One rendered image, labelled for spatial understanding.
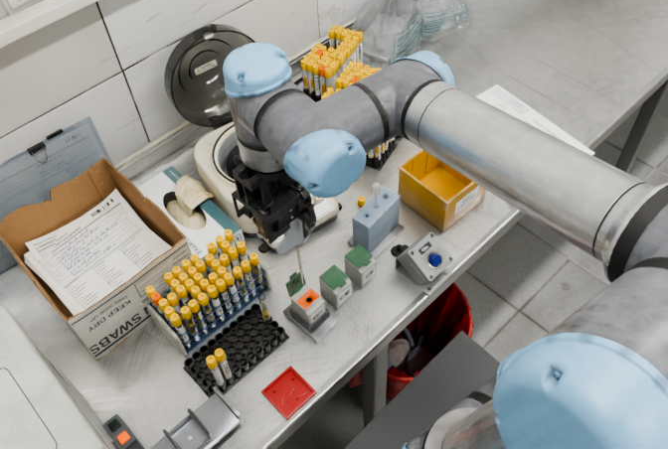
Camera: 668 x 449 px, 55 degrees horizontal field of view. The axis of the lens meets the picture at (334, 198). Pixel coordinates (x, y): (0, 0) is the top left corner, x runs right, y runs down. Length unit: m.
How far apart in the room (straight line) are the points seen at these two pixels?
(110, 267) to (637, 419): 1.04
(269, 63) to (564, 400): 0.46
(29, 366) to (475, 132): 0.64
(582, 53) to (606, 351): 1.43
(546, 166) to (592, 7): 1.42
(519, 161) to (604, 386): 0.25
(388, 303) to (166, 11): 0.72
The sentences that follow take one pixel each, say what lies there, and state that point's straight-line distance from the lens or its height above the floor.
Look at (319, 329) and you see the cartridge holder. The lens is 1.19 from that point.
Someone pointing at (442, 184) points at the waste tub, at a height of 0.88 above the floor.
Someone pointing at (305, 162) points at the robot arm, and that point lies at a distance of 0.65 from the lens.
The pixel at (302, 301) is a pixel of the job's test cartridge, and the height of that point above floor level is 0.95.
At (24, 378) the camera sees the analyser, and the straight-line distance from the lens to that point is 0.94.
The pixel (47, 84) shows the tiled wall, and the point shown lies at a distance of 1.30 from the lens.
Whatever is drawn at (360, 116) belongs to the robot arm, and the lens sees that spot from 0.68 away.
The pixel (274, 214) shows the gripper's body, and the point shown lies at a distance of 0.84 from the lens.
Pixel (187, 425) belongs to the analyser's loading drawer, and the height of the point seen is 0.91.
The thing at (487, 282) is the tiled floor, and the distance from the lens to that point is 2.32.
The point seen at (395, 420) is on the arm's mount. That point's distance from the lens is 1.05.
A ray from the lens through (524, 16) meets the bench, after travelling 1.90.
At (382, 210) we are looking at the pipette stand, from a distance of 1.23.
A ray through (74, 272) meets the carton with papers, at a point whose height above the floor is 0.94.
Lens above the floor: 1.94
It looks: 50 degrees down
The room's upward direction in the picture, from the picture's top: 4 degrees counter-clockwise
